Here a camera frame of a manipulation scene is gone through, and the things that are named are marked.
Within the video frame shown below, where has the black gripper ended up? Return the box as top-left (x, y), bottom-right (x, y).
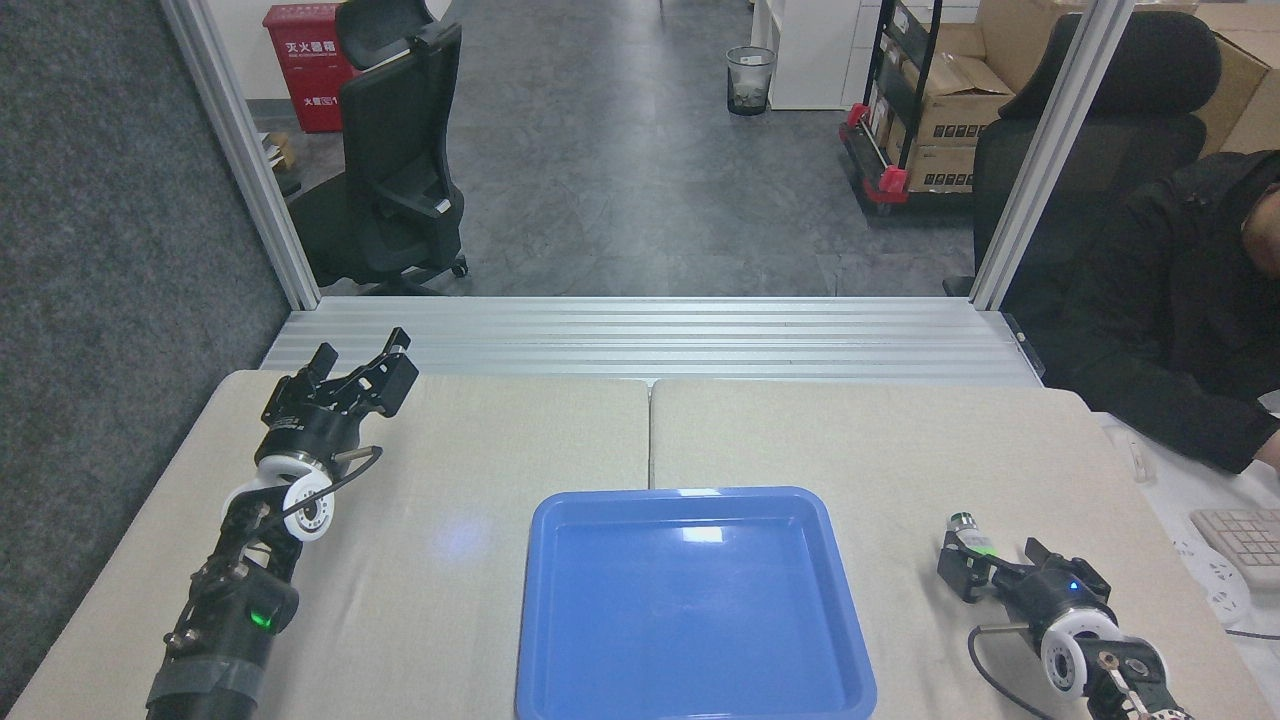
top-left (260, 327), bottom-right (421, 471)
top-left (937, 530), bottom-right (1115, 637)

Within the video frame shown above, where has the green white switch part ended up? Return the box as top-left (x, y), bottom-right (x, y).
top-left (947, 511), bottom-right (1001, 561)

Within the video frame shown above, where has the blue plastic tray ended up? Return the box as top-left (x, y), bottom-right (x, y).
top-left (515, 486), bottom-right (879, 720)

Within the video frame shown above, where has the beige table mat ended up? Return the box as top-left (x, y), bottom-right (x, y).
top-left (650, 378), bottom-right (1276, 720)
top-left (5, 370), bottom-right (652, 720)

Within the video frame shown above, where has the white power strip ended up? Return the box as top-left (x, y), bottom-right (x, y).
top-left (1170, 540), bottom-right (1253, 627)

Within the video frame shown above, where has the black mesh office chair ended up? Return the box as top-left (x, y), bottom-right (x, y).
top-left (288, 0), bottom-right (469, 297)

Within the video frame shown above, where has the white keyboard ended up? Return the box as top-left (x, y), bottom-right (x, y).
top-left (1190, 508), bottom-right (1280, 591)

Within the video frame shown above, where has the person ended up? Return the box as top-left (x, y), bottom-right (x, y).
top-left (1048, 150), bottom-right (1280, 477)

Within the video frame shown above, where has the red fire extinguisher box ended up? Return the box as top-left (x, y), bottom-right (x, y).
top-left (262, 3), bottom-right (358, 134)

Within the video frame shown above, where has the black cart with red corners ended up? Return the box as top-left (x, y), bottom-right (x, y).
top-left (838, 0), bottom-right (976, 216)

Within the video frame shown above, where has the small printed cardboard box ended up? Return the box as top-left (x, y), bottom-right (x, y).
top-left (905, 145), bottom-right (977, 194)

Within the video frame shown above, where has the open cardboard box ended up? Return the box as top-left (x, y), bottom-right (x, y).
top-left (898, 52), bottom-right (1014, 148)

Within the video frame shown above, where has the black padded office chair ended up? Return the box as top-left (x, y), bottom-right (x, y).
top-left (943, 10), bottom-right (1223, 299)

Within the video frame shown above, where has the white cabinet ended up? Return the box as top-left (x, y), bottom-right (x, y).
top-left (750, 0), bottom-right (883, 111)

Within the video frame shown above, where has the large cardboard box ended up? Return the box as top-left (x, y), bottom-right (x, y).
top-left (975, 0), bottom-right (1280, 161)

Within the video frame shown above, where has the black corner bracket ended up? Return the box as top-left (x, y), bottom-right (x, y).
top-left (1003, 312), bottom-right (1047, 380)

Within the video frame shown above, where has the silver aluminium post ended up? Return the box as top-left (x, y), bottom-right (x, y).
top-left (968, 0), bottom-right (1141, 311)
top-left (160, 0), bottom-right (323, 311)

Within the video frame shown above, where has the silver aluminium rail platform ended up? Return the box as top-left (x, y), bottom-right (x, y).
top-left (260, 296), bottom-right (1046, 389)

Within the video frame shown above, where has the black wire trash bin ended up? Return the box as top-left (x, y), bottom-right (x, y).
top-left (726, 46), bottom-right (778, 117)

